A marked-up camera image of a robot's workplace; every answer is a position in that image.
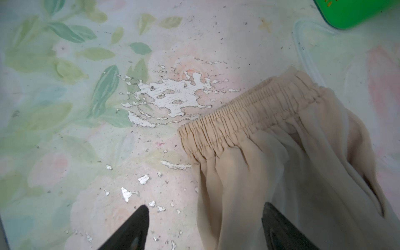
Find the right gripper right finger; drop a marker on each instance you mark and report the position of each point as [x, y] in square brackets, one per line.
[281, 234]

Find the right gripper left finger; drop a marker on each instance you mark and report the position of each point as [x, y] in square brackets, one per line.
[132, 234]

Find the beige drawstring shorts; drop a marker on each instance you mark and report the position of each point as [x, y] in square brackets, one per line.
[290, 142]

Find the green plastic basket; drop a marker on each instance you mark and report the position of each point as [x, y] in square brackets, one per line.
[346, 14]

